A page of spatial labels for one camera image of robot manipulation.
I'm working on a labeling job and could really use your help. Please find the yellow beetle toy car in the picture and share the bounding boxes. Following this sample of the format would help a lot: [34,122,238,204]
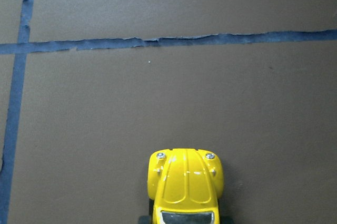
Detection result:
[138,148,233,224]

